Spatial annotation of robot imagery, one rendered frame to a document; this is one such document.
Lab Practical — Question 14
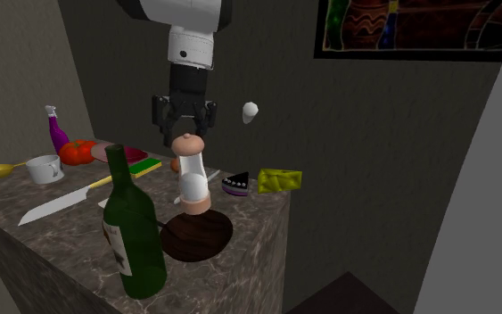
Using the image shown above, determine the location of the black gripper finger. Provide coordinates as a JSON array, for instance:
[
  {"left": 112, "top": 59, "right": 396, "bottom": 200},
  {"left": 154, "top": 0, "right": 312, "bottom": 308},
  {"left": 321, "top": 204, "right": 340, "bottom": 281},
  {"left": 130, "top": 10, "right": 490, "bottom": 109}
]
[
  {"left": 152, "top": 95, "right": 182, "bottom": 147},
  {"left": 191, "top": 100, "right": 218, "bottom": 140}
]

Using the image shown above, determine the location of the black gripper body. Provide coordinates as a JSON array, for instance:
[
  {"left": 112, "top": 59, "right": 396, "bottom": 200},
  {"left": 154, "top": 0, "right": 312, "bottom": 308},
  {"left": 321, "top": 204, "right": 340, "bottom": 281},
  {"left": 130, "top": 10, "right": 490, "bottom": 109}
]
[{"left": 168, "top": 62, "right": 210, "bottom": 120}]

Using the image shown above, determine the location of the pink plate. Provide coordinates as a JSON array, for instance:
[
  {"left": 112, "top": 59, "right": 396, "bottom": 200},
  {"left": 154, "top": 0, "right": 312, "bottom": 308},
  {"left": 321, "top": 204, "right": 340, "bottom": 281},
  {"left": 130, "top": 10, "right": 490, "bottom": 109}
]
[{"left": 90, "top": 141, "right": 150, "bottom": 165}]

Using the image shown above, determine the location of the green and yellow sponge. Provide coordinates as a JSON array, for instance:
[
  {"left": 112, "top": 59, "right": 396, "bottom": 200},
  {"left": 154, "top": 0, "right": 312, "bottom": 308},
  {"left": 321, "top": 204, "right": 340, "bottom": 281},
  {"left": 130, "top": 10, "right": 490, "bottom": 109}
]
[{"left": 128, "top": 157, "right": 163, "bottom": 179}]

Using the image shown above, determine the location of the tan and white pepper mill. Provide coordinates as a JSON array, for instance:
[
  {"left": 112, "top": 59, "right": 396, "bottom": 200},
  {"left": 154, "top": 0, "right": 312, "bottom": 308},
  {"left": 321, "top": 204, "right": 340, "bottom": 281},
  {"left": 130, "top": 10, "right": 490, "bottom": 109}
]
[{"left": 171, "top": 133, "right": 212, "bottom": 216}]

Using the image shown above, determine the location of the dark cake slice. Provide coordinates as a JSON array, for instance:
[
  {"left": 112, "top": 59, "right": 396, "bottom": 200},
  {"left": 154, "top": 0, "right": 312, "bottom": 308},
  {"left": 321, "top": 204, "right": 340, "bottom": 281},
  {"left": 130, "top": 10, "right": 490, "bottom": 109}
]
[{"left": 221, "top": 171, "right": 251, "bottom": 197}]

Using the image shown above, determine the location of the red tomato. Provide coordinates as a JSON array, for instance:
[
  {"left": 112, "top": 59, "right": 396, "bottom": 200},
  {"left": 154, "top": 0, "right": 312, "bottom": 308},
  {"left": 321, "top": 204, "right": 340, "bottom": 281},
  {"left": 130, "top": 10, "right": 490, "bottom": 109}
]
[{"left": 58, "top": 139, "right": 99, "bottom": 167}]

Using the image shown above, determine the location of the yellow green crumpled block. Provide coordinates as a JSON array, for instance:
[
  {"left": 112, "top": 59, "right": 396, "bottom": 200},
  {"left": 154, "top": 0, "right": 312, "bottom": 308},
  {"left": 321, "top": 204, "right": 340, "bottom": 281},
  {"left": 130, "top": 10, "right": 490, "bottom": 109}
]
[{"left": 257, "top": 168, "right": 303, "bottom": 194}]

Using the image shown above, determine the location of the purple spray bottle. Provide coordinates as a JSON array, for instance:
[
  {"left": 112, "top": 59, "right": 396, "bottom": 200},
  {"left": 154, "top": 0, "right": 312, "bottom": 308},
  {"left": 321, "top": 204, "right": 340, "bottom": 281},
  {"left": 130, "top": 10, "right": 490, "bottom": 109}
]
[{"left": 45, "top": 104, "right": 70, "bottom": 154}]

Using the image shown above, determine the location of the dark brown wooden bowl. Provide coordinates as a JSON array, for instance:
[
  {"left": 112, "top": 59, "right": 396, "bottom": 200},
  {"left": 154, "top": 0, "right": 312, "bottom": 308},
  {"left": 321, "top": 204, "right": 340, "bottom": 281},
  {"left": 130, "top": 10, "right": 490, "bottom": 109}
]
[{"left": 157, "top": 209, "right": 235, "bottom": 263}]

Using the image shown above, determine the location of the green wine bottle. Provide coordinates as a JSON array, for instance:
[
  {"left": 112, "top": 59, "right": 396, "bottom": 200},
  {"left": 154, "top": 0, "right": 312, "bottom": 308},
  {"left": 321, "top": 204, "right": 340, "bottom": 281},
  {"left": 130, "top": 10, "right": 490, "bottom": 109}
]
[{"left": 102, "top": 144, "right": 169, "bottom": 301}]

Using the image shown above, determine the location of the white mug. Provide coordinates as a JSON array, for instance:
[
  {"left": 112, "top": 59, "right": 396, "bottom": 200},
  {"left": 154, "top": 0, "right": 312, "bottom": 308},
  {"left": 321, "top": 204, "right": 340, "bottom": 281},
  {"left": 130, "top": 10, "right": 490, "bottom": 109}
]
[{"left": 25, "top": 154, "right": 66, "bottom": 185}]

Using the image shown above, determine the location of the knife with yellow handle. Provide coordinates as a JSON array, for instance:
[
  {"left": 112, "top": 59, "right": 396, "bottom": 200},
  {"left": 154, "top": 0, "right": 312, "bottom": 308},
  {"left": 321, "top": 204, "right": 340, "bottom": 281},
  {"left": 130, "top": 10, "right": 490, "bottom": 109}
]
[{"left": 17, "top": 175, "right": 113, "bottom": 227}]

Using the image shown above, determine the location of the dark framed wall picture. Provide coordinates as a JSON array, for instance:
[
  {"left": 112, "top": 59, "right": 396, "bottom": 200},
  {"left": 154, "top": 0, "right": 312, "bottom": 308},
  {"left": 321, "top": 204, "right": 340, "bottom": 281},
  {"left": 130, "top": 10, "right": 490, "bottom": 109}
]
[{"left": 313, "top": 0, "right": 502, "bottom": 62}]

